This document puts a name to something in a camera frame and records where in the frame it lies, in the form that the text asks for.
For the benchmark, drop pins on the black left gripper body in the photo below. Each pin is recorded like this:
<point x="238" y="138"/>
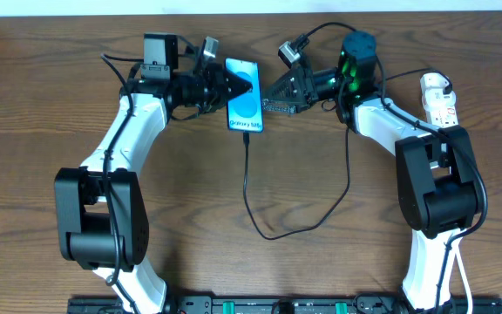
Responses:
<point x="218" y="87"/>

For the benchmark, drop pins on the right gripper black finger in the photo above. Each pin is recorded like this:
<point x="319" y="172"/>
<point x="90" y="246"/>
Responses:
<point x="274" y="106"/>
<point x="283" y="89"/>

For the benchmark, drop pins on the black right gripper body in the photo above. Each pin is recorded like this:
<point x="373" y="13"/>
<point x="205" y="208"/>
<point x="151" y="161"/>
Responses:
<point x="301" y="87"/>

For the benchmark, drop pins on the blue galaxy smartphone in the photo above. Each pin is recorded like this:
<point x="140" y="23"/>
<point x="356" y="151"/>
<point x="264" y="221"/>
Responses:
<point x="244" y="112"/>

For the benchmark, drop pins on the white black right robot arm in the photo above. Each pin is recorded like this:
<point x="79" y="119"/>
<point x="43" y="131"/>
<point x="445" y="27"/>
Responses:
<point x="440" y="191"/>

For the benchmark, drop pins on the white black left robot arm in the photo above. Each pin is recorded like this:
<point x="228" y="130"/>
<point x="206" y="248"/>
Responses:
<point x="102" y="220"/>

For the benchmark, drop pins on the white power strip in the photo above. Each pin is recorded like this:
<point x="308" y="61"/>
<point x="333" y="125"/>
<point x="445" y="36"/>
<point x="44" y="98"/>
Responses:
<point x="442" y="117"/>

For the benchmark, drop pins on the white usb wall charger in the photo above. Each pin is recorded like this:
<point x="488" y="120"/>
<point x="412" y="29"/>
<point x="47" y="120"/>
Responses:
<point x="436" y="91"/>

